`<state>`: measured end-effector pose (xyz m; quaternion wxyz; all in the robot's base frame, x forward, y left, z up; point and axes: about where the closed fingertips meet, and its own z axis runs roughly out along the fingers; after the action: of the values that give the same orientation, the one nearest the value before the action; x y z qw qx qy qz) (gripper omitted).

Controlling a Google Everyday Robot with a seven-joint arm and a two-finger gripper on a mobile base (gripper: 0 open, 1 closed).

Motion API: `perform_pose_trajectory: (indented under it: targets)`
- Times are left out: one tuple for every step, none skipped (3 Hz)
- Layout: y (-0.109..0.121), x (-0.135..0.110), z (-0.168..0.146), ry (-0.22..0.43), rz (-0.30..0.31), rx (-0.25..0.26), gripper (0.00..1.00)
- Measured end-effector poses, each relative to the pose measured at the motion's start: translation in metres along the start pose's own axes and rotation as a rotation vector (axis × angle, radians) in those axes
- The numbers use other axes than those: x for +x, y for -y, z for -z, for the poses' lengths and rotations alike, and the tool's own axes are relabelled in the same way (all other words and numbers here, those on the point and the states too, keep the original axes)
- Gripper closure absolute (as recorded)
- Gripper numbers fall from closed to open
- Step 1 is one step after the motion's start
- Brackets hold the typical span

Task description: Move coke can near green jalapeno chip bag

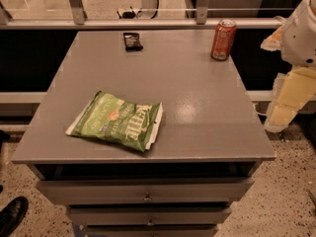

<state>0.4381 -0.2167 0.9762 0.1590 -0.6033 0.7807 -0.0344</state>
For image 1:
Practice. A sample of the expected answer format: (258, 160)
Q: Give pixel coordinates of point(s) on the grey metal railing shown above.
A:
(140, 24)

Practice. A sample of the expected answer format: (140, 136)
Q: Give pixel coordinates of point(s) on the bottom grey drawer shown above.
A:
(155, 231)

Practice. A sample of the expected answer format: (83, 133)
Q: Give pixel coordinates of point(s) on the black leather shoe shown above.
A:
(12, 215)

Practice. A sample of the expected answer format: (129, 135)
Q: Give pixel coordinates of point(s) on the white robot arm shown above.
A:
(311, 0)

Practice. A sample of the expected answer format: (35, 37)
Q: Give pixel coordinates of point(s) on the middle grey drawer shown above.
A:
(149, 216)

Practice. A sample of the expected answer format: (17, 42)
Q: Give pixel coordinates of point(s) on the grey drawer cabinet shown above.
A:
(156, 143)

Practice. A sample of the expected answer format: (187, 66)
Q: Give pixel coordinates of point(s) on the top grey drawer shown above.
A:
(144, 191)

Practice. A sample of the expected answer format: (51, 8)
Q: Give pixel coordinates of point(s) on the grey drawer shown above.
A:
(155, 231)
(144, 191)
(149, 216)

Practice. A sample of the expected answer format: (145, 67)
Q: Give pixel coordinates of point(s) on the green jalapeno chip bag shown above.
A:
(118, 121)

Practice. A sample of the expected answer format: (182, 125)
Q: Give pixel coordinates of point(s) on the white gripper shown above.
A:
(300, 40)

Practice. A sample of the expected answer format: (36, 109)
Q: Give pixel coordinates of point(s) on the red coke can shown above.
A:
(223, 39)

